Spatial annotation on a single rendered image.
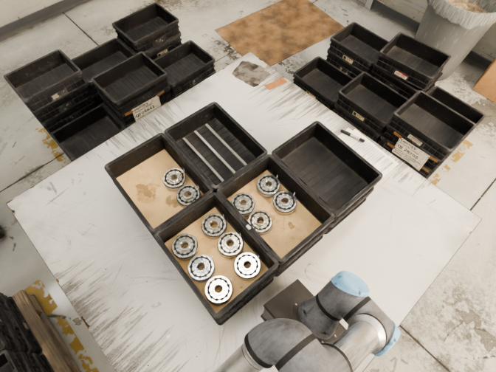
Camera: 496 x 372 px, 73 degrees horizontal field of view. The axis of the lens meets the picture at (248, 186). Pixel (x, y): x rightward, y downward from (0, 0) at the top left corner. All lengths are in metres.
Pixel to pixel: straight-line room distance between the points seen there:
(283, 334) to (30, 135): 2.73
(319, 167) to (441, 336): 1.32
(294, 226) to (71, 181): 1.11
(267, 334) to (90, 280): 0.96
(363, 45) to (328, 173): 1.65
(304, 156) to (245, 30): 2.27
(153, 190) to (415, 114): 1.73
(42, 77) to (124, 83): 0.57
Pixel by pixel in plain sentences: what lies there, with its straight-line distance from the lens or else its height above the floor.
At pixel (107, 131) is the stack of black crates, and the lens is 2.59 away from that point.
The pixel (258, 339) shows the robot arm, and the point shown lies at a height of 1.27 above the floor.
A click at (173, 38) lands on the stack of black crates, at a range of 2.84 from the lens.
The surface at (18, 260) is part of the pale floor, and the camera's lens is 2.67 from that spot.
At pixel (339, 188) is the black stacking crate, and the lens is 1.56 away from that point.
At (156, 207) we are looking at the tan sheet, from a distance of 1.50.
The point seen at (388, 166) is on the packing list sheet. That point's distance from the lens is 1.87.
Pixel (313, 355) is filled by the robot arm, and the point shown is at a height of 1.32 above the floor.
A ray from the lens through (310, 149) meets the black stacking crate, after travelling 1.65.
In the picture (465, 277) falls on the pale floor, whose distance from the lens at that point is 2.62.
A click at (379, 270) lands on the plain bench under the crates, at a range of 1.60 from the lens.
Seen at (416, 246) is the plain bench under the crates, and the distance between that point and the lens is 1.71.
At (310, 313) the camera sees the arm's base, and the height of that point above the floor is 0.91.
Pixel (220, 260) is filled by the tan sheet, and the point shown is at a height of 0.83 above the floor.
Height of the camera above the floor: 2.13
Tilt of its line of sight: 60 degrees down
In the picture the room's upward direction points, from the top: 1 degrees clockwise
